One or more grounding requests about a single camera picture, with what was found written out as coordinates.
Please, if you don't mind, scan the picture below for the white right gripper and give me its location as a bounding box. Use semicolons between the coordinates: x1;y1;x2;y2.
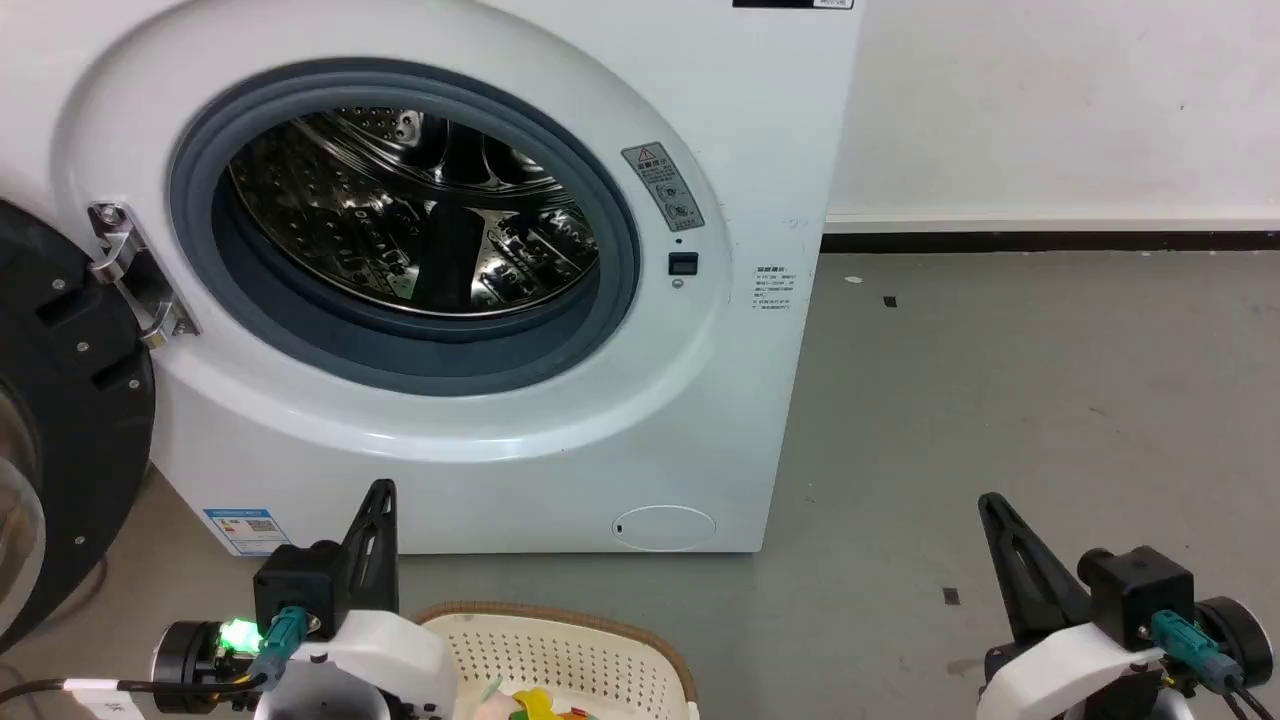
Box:
977;492;1276;720

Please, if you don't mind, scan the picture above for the pale pink plush toy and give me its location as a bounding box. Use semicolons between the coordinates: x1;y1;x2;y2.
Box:
470;680;517;720

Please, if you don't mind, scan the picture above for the small printed text label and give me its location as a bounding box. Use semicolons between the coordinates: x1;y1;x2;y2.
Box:
753;265;795;314

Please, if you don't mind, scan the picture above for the metal washing machine door hinge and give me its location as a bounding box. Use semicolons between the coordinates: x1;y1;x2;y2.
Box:
88;202;201;350

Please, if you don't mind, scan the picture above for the teal plug right gripper cable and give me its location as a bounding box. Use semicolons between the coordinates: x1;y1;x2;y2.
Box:
1150;611;1280;720

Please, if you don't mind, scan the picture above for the blue energy label sticker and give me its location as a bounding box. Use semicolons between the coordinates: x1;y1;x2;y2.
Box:
203;507;293;557

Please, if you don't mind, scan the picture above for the stainless steel washing machine drum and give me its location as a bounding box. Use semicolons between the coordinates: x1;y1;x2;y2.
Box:
228;108;601;319

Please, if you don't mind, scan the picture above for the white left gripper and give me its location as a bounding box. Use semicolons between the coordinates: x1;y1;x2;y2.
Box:
153;479;460;720

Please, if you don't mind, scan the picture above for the black washing machine door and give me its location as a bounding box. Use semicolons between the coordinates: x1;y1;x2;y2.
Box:
0;198;158;653

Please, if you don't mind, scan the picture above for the grey rubber door gasket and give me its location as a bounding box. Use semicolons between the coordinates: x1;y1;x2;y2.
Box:
168;58;642;397

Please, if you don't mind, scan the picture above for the black baseboard strip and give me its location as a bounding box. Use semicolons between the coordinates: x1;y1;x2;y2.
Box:
820;231;1280;254

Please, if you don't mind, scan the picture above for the oval drain filter cover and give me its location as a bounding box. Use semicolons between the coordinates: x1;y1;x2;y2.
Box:
612;505;718;552

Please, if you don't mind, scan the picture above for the cream perforated laundry basket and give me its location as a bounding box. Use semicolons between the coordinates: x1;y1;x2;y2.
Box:
415;601;701;720

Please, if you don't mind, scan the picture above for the white front-load washing machine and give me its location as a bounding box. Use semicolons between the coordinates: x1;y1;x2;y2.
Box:
0;0;866;557

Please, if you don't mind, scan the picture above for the grey warning sticker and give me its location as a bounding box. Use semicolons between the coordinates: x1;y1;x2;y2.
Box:
621;142;706;234

